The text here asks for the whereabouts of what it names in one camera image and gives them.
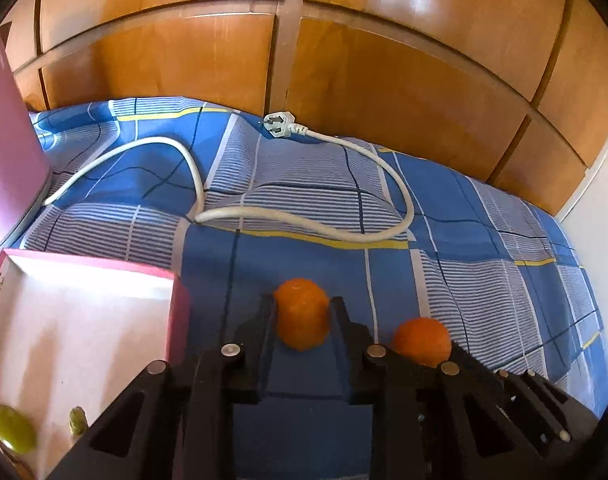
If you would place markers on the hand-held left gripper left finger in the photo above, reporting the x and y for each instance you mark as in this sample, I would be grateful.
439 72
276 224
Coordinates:
261 357

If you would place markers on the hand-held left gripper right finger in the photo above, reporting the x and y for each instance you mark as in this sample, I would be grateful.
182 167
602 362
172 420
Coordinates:
346 357

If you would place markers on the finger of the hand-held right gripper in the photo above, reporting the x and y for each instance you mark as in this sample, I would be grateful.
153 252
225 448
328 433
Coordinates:
518 392

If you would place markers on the small orange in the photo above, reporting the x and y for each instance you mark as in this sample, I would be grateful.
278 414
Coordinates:
301 315
421 340

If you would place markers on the pink rimmed white tray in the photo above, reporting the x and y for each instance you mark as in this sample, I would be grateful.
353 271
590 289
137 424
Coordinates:
84 320

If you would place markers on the green round fruit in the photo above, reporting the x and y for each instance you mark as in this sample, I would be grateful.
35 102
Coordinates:
14 430

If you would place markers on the blue plaid tablecloth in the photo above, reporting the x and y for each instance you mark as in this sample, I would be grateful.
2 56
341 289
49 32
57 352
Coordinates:
458 270

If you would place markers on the small green stem piece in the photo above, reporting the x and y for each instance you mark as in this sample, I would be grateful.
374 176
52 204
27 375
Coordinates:
76 420

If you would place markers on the wooden panelled wardrobe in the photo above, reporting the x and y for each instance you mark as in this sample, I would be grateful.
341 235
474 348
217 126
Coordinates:
159 60

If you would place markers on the pink electric kettle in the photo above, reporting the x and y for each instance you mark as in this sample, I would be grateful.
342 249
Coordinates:
9 160

